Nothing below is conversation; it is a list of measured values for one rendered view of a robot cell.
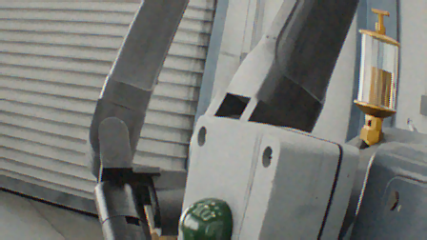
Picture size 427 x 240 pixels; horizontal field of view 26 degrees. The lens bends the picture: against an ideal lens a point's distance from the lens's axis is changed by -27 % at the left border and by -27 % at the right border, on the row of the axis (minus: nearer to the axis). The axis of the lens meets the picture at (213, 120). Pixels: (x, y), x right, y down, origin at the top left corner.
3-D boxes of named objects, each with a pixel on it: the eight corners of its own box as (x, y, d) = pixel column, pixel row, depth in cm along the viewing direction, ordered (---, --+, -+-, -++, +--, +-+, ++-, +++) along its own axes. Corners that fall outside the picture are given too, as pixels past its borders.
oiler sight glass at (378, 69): (349, 97, 53) (354, 31, 53) (380, 106, 54) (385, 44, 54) (371, 104, 51) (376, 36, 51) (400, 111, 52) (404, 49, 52)
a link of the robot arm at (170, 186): (91, 150, 126) (96, 117, 118) (190, 148, 128) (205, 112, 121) (109, 243, 121) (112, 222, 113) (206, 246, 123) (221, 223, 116)
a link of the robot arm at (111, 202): (91, 199, 122) (91, 170, 118) (148, 202, 123) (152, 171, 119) (104, 246, 118) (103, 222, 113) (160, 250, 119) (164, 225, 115)
